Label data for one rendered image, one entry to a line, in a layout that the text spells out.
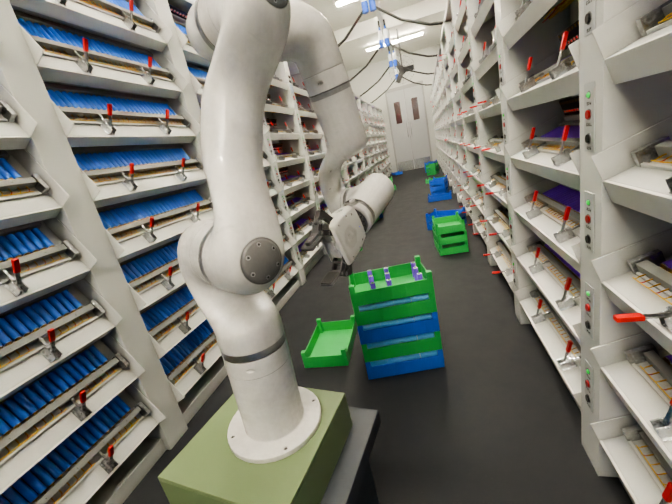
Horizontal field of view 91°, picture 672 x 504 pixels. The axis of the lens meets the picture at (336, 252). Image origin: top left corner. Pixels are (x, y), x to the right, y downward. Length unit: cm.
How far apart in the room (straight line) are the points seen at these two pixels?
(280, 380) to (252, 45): 55
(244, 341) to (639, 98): 77
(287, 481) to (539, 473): 68
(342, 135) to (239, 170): 27
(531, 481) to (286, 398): 68
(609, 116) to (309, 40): 54
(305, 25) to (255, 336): 56
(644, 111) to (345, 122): 52
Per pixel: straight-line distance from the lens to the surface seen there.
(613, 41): 78
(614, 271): 84
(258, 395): 66
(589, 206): 84
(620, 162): 79
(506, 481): 110
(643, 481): 101
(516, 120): 145
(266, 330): 60
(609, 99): 77
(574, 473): 115
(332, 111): 74
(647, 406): 86
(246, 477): 71
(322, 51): 73
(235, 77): 59
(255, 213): 53
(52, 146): 125
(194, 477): 75
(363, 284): 140
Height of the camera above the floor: 86
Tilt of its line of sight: 16 degrees down
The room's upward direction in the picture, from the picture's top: 13 degrees counter-clockwise
